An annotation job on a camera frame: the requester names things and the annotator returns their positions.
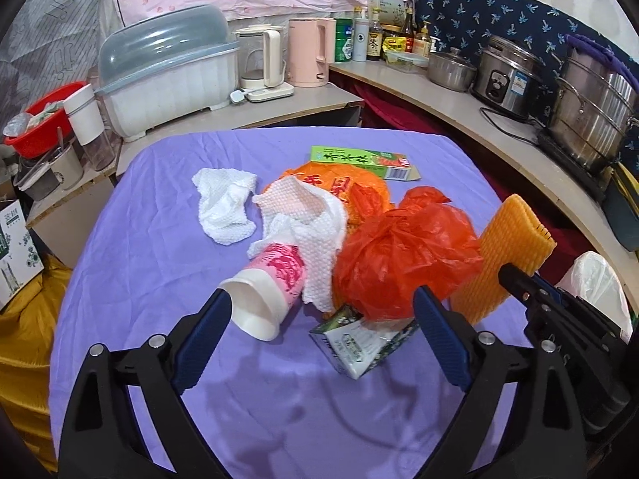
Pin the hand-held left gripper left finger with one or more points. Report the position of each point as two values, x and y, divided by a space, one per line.
204 342

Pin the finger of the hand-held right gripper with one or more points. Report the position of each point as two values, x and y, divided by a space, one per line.
516 282
551 292

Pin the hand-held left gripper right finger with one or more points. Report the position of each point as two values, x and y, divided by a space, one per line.
440 342

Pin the trash bin with white liner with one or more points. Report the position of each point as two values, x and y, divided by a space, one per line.
594 279

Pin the yellow foam net sleeve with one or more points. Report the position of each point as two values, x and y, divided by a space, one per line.
504 239

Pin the crushed drink carton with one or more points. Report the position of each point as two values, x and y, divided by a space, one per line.
354 349

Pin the pink paper cup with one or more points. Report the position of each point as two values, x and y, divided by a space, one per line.
269 284

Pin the orange-red plastic bag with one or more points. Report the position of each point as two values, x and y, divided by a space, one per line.
399 259

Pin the small white paper towel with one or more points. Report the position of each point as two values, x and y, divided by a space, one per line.
224 209

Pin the large white paper towel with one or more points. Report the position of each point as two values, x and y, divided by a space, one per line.
319 244

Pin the stack of blue yellow basins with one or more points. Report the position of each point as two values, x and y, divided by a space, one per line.
624 214

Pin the purple tablecloth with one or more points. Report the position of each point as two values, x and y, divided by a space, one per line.
164 239

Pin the black induction cooker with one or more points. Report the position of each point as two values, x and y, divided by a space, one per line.
574 164

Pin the yellow woven sack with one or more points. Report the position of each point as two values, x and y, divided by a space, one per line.
27 359

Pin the orange snack wrapper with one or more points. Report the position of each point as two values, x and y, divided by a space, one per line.
352 184

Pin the large steel steamer pot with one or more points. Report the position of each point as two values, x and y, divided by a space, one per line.
591 110

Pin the dark red cloth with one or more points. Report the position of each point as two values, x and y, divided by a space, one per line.
414 114

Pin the steel rice cooker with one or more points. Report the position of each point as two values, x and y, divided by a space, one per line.
509 80

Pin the white and green cardboard box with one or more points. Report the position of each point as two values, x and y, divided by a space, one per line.
17 254

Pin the small steel pot with lid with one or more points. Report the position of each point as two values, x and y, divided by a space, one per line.
452 72

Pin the beige mug with spoon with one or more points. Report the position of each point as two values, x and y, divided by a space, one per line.
67 169

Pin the grey plastic container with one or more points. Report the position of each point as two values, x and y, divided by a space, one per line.
37 184

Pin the clear plastic food container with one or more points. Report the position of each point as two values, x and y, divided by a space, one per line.
407 61

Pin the white power plug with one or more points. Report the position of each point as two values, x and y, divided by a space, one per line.
237 97

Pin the white blender cup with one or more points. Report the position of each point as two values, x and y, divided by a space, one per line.
90 119

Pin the white dish rack with lid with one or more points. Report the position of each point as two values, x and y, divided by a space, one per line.
164 90

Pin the yellow pump bottle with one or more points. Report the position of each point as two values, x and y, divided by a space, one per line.
423 42

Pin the red plastic basin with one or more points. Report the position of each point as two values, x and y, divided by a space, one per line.
45 132

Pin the yellow seasoning packet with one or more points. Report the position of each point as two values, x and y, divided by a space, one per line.
394 46

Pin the dark blue leaf-print cloth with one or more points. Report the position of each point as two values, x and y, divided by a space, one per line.
474 15

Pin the dark sauce bottle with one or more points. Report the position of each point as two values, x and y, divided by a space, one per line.
409 32

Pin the soy sauce bottle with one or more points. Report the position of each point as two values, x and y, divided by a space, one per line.
375 40

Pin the white bottle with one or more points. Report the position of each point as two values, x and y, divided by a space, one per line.
360 42

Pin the glass electric kettle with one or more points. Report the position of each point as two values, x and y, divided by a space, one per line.
259 60

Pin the green tin can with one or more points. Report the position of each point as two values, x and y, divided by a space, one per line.
343 42

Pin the white and green carton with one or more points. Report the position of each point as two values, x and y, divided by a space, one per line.
387 7

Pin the pink electric kettle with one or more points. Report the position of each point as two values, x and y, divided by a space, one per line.
307 52

